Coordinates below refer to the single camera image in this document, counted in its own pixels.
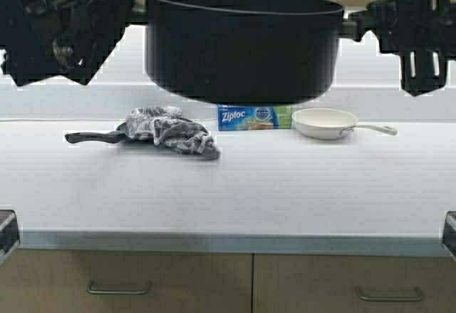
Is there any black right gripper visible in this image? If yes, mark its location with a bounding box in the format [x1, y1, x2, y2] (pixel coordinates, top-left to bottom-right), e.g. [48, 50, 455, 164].
[347, 0, 455, 97]

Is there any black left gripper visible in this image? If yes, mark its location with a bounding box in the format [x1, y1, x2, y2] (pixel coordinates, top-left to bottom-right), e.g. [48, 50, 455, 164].
[1, 0, 136, 87]

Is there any black cooking pot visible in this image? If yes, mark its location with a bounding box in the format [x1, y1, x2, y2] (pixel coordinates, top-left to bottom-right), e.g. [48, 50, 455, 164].
[145, 0, 346, 106]

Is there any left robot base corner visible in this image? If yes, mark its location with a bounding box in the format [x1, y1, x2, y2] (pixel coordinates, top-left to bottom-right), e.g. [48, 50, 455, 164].
[1, 210, 21, 264]

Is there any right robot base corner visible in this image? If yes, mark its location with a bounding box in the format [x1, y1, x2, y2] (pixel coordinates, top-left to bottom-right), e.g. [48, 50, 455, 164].
[442, 211, 456, 258]

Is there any black frying pan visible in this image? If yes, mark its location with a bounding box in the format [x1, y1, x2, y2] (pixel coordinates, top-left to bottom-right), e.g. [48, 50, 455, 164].
[64, 122, 220, 160]

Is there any white frying pan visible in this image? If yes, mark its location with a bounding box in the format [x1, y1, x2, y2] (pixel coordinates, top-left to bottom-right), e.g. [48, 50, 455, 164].
[291, 108, 398, 140]

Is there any grey patterned dish towel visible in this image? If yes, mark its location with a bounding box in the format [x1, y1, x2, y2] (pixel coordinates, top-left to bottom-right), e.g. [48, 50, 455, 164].
[125, 106, 220, 160]

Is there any blue Ziploc bag box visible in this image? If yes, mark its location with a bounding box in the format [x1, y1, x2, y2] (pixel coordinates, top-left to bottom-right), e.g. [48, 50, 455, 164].
[217, 105, 292, 131]

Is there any left wooden drawer front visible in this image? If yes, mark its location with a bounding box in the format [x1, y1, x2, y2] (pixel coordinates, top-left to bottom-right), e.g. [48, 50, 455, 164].
[1, 250, 252, 312]

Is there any wooden drawer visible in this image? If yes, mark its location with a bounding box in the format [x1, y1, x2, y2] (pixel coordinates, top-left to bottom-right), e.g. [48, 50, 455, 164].
[253, 255, 455, 312]
[1, 250, 252, 312]

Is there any right wooden drawer front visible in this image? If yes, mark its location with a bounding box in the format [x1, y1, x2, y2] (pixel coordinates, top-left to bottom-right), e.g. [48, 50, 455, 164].
[253, 255, 455, 312]

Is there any left drawer metal handle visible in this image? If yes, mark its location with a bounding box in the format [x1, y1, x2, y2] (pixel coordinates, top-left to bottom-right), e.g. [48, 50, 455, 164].
[85, 281, 152, 296]

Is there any drawer metal handle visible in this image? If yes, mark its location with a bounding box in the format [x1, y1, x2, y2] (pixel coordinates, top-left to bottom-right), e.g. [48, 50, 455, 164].
[85, 281, 152, 296]
[354, 286, 425, 303]

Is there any right drawer metal handle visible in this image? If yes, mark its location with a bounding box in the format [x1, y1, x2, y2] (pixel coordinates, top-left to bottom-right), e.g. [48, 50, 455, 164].
[354, 286, 425, 303]

